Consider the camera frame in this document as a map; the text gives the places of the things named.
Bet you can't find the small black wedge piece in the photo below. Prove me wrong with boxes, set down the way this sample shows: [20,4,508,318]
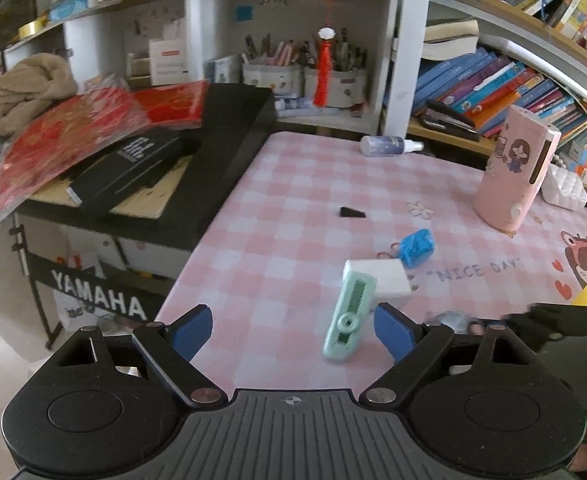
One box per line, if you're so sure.
[339,207,367,219]

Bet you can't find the pink cartoon humidifier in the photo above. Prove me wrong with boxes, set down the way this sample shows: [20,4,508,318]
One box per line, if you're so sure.
[472,105,561,233]

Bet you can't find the long black box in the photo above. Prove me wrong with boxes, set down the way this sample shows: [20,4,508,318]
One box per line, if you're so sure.
[67,128,182,216]

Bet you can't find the black keyboard stand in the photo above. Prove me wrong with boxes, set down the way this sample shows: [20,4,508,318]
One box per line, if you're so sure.
[8,214,166,350]

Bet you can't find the pink checkered tablecloth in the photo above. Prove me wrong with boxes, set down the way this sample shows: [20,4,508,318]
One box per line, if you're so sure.
[159,132,587,391]

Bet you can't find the white charger plug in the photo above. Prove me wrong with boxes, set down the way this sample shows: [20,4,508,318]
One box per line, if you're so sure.
[342,259,416,301]

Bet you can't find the mint green stapler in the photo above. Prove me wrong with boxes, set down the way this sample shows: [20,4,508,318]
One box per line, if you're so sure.
[323,263,377,362]

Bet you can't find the small spray bottle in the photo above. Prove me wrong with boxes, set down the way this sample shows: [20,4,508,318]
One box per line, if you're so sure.
[359,136,425,157]

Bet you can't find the white quilted pearl handbag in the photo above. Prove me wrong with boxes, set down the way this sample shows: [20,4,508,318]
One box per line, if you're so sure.
[541,155,587,211]

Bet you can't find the red tassel ornament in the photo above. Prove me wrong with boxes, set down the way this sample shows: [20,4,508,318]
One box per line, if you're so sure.
[313,26,336,107]

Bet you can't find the white bookshelf unit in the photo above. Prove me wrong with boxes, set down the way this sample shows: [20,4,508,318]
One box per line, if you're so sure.
[3,0,587,162]

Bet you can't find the blue wrapper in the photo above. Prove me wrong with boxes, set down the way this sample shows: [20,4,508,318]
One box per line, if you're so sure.
[399,229,435,269]

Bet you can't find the white pen holder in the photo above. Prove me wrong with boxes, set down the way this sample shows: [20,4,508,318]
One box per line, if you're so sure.
[303,67,367,108]

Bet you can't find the beige folded towel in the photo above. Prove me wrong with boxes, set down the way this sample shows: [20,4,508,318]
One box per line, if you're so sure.
[0,53,78,136]

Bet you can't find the black Yamaha keyboard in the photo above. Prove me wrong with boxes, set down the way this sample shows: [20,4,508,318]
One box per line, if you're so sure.
[17,84,276,250]

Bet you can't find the red plastic packet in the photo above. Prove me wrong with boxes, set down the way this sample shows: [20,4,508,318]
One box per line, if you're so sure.
[0,80,210,223]

